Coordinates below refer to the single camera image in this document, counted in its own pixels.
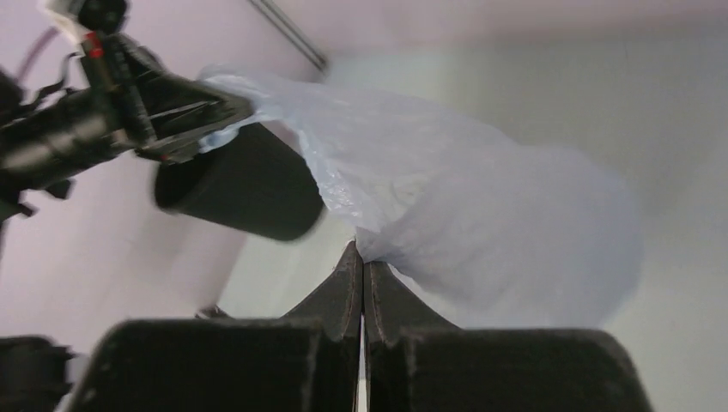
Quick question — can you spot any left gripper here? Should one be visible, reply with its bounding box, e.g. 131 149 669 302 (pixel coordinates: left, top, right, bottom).
1 30 253 191

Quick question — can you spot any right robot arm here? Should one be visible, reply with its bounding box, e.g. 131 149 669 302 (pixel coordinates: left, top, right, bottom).
1 244 652 411

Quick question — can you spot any black trash bin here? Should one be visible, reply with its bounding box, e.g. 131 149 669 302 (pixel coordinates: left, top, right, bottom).
153 124 324 241

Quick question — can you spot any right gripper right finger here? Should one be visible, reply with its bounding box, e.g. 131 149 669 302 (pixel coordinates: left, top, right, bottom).
363 263 652 411

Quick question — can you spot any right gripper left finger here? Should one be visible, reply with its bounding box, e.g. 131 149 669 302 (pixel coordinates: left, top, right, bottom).
67 244 363 411

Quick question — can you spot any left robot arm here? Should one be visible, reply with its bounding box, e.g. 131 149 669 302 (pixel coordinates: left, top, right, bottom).
1 31 252 220

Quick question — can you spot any blue plastic trash bag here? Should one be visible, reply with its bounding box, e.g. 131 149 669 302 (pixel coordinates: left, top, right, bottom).
200 66 643 328

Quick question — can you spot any left corner frame post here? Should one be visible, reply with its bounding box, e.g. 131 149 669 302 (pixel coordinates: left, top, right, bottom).
247 0 328 74

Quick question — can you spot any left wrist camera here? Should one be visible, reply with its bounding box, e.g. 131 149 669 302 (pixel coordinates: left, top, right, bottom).
38 0 129 44

